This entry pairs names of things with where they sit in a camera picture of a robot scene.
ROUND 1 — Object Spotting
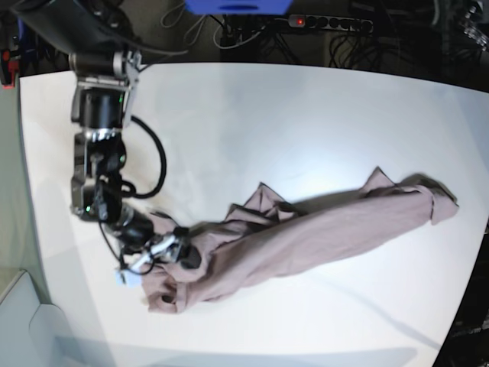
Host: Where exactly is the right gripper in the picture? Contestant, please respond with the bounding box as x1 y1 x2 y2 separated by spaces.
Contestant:
114 212 202 278

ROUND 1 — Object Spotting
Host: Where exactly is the black power strip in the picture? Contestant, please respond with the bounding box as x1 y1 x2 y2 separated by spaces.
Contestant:
287 15 374 35

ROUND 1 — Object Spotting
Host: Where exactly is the grey rounded bin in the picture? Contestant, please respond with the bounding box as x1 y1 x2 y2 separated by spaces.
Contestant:
1 271 73 366

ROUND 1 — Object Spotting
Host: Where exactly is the blue plastic box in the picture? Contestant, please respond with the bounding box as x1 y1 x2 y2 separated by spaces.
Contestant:
185 0 293 15

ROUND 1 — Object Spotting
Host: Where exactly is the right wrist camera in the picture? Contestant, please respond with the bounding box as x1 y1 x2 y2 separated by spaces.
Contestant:
115 269 142 287

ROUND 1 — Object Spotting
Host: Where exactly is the red and black clamp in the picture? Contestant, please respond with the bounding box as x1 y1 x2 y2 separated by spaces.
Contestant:
1 49 19 89

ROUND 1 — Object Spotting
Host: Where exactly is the mauve t-shirt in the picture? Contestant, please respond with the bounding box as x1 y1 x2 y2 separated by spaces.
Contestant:
142 169 458 314

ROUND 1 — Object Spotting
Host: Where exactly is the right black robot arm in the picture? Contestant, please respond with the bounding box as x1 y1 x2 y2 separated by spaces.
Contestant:
6 1 201 276

